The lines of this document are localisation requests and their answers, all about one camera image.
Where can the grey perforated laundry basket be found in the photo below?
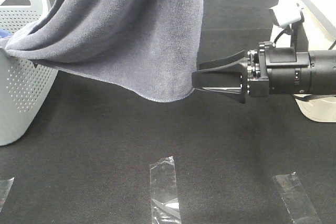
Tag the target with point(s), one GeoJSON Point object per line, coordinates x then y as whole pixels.
{"type": "Point", "coordinates": [24, 86]}

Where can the left clear tape strip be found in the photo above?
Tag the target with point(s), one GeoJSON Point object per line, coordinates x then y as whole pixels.
{"type": "Point", "coordinates": [5, 186]}

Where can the clear tape strip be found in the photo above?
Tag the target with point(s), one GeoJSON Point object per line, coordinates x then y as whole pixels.
{"type": "Point", "coordinates": [5, 186]}
{"type": "Point", "coordinates": [295, 199]}
{"type": "Point", "coordinates": [163, 192]}

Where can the right clear tape strip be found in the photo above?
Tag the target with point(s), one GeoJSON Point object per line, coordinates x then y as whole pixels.
{"type": "Point", "coordinates": [295, 199]}

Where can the centre clear tape strip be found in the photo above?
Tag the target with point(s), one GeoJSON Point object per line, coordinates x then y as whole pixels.
{"type": "Point", "coordinates": [163, 192]}

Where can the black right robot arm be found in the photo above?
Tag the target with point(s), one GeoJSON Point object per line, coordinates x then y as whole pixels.
{"type": "Point", "coordinates": [322, 73]}

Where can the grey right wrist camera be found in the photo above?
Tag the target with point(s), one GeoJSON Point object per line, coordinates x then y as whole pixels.
{"type": "Point", "coordinates": [285, 14]}

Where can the blue towel in basket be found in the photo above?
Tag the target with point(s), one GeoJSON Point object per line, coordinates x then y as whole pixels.
{"type": "Point", "coordinates": [5, 33]}

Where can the white plastic storage bin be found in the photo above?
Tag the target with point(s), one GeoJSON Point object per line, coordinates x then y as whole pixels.
{"type": "Point", "coordinates": [319, 26]}

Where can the dark grey towel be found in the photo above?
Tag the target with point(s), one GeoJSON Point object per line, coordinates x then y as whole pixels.
{"type": "Point", "coordinates": [147, 46]}

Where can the black felt table mat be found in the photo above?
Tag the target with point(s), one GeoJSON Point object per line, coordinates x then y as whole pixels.
{"type": "Point", "coordinates": [85, 158]}

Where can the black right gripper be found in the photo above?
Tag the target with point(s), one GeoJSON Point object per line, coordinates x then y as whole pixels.
{"type": "Point", "coordinates": [270, 70]}

